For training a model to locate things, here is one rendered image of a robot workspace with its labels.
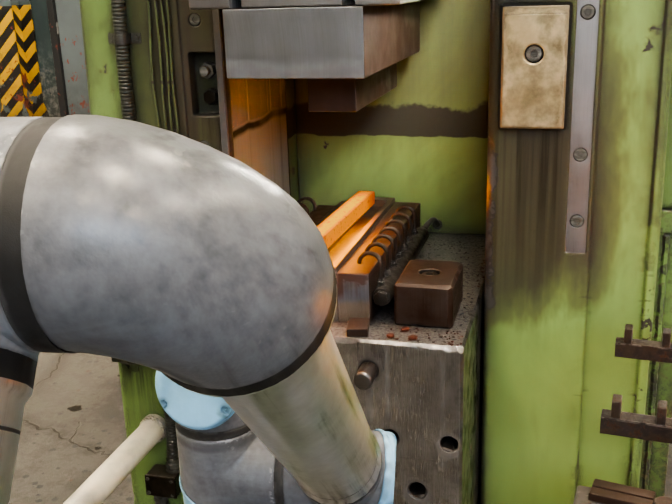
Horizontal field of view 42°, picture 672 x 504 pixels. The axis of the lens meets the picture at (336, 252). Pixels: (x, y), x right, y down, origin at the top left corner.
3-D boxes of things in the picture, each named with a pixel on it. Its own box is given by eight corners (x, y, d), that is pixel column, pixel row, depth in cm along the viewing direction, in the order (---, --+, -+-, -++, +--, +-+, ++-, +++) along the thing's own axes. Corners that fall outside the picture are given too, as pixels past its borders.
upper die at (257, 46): (364, 79, 118) (363, 5, 115) (226, 79, 123) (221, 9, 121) (420, 51, 157) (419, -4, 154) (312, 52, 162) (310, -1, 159)
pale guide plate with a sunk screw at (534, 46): (563, 129, 125) (569, 5, 120) (499, 128, 127) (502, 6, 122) (563, 127, 127) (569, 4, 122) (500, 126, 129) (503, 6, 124)
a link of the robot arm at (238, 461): (276, 541, 92) (269, 436, 88) (171, 534, 94) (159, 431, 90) (294, 490, 101) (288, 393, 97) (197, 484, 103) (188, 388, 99)
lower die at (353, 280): (369, 323, 129) (368, 269, 126) (242, 314, 134) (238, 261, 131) (420, 241, 167) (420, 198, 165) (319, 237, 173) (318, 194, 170)
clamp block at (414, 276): (452, 330, 126) (452, 287, 124) (393, 325, 128) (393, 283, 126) (463, 300, 137) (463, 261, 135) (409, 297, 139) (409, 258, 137)
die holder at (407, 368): (459, 619, 133) (463, 348, 120) (225, 582, 143) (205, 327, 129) (495, 438, 184) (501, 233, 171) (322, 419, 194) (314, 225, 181)
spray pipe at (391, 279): (389, 308, 127) (389, 289, 127) (371, 307, 128) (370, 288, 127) (429, 241, 159) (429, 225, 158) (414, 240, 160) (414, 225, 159)
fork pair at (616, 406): (665, 425, 92) (667, 408, 92) (610, 418, 94) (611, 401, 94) (670, 342, 113) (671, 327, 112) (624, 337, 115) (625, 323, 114)
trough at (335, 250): (336, 276, 128) (335, 267, 128) (301, 274, 129) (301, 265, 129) (394, 205, 167) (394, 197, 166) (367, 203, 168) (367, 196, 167)
